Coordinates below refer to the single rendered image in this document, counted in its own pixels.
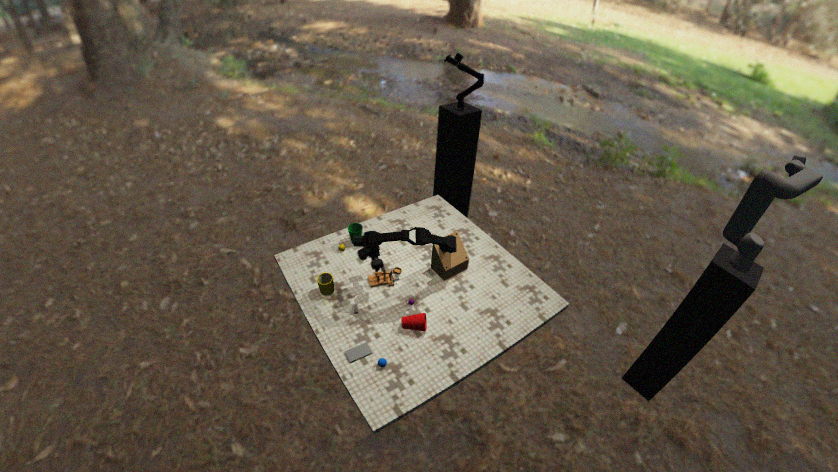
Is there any yellow mug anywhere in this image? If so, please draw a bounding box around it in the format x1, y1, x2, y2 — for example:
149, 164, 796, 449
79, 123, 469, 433
317, 272, 334, 296

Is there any green cup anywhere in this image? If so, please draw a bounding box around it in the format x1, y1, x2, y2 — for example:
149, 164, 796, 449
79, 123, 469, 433
348, 223, 362, 244

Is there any red plastic cup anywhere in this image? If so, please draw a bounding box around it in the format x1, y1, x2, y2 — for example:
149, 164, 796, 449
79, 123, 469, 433
401, 313, 427, 331

